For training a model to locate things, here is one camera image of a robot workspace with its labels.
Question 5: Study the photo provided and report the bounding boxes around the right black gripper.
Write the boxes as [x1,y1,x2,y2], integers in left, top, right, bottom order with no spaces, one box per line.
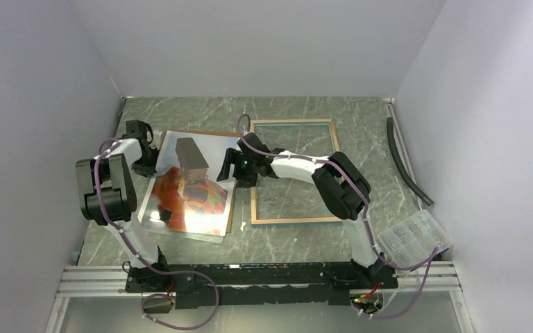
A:
[216,148,257,188]

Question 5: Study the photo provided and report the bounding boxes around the blue wooden picture frame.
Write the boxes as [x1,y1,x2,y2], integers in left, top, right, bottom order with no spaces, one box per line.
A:
[250,119,340,226]

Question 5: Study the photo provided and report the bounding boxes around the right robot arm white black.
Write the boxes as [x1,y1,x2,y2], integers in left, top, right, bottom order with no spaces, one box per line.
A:
[217,133,381,288]

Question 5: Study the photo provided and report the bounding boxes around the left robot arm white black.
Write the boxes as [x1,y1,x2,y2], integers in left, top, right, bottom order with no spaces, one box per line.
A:
[75,120,171,291]

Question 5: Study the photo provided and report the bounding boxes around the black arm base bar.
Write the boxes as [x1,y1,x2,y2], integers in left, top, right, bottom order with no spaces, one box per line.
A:
[125,261,398,309]

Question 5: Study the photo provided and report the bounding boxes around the hot air balloon photo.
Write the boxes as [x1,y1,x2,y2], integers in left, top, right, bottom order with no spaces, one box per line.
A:
[141,130,242,237]

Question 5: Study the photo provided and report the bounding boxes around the clear plastic screw box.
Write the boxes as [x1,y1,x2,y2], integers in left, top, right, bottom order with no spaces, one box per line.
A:
[377,210,453,268]

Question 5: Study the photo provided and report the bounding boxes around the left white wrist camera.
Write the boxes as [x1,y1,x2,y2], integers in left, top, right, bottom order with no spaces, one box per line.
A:
[150,130,164,150]

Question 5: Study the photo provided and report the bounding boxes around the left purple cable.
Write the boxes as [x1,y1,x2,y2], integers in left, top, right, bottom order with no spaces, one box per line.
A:
[92,137,221,332]

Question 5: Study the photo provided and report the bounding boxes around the brown frame backing board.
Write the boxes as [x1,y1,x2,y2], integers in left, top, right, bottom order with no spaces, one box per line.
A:
[174,130,238,237]

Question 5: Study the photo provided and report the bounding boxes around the black corrugated hose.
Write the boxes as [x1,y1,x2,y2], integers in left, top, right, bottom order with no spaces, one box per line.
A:
[386,117,434,207]

